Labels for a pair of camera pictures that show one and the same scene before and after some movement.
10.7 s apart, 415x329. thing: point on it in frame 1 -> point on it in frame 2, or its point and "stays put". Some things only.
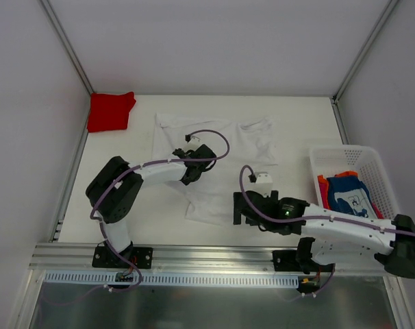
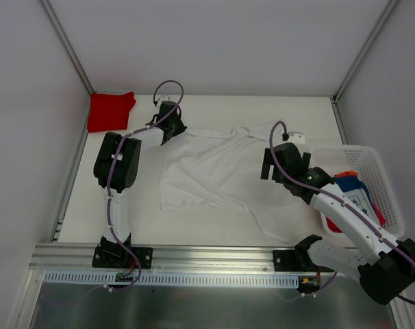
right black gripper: (237, 208) -> (270, 164)
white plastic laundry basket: (329, 160) stays put
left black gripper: (181, 153) -> (177, 125)
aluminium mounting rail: (184, 258) stays put
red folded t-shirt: (109, 112) stays put
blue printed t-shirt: (348, 195) stays put
